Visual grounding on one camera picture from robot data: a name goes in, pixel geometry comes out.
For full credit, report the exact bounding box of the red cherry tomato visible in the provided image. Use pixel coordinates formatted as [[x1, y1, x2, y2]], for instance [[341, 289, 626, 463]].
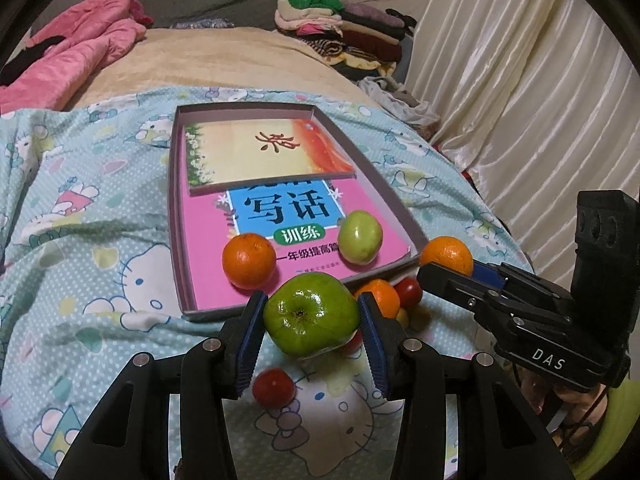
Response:
[[340, 330, 365, 357], [394, 277, 423, 307], [252, 367, 296, 408]]

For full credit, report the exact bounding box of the cream and orange book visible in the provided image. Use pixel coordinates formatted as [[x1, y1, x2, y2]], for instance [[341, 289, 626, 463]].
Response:
[[182, 117, 358, 198]]

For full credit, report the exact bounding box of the dark green apple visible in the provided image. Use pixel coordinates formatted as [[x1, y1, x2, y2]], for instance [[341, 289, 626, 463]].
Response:
[[263, 276, 362, 359]]

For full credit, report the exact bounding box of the shallow grey cardboard box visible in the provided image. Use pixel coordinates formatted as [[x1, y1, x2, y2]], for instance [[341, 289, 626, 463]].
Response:
[[167, 102, 428, 322]]

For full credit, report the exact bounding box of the stack of folded clothes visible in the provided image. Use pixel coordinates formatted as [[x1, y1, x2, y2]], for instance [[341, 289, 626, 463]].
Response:
[[274, 0, 416, 81]]

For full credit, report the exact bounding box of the white crumpled garment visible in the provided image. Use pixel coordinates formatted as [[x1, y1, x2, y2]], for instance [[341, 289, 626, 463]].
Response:
[[357, 76, 441, 128]]

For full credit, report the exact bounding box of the person's right hand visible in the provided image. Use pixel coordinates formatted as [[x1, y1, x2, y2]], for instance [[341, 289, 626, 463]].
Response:
[[517, 365, 606, 428]]

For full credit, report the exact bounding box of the light green apple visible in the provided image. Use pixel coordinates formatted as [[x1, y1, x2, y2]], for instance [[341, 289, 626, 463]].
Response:
[[338, 211, 384, 266]]

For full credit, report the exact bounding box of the pink workbook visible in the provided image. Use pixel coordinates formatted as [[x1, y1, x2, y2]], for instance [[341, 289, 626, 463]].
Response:
[[180, 177, 418, 311]]

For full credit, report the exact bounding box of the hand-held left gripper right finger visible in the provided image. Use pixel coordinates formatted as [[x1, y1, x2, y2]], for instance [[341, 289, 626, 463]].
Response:
[[356, 292, 573, 480]]

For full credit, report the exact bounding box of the black garment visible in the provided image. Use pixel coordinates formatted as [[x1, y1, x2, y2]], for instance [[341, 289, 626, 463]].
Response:
[[0, 35, 66, 73]]

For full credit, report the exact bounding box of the cream satin curtain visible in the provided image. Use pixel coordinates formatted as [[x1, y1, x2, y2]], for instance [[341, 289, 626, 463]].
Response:
[[402, 0, 640, 271]]

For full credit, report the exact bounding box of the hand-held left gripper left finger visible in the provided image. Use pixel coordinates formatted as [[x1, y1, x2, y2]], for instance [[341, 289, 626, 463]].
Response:
[[52, 290, 271, 480]]

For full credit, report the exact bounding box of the pink jacket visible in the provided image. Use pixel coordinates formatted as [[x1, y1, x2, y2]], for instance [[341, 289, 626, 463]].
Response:
[[0, 0, 153, 111]]

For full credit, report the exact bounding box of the beige blanket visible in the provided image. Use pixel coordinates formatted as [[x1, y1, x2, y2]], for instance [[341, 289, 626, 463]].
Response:
[[65, 27, 381, 111]]

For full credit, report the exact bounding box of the yellow-green cloth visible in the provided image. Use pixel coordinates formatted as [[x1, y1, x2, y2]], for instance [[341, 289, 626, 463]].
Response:
[[570, 390, 640, 480]]

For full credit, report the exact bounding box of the dark patterned cloth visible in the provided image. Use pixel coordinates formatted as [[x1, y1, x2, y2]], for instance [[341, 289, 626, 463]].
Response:
[[170, 17, 236, 30]]

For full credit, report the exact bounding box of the orange tangerine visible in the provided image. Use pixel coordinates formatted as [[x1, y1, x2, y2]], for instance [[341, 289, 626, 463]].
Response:
[[222, 233, 277, 291], [419, 236, 474, 277], [352, 278, 402, 321]]

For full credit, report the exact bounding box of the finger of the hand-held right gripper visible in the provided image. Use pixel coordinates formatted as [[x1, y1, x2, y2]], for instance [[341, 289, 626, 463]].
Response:
[[470, 259, 567, 302], [416, 261, 506, 323]]

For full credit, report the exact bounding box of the cartoon print blue blanket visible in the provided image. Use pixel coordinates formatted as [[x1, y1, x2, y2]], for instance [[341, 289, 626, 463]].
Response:
[[0, 85, 536, 480]]

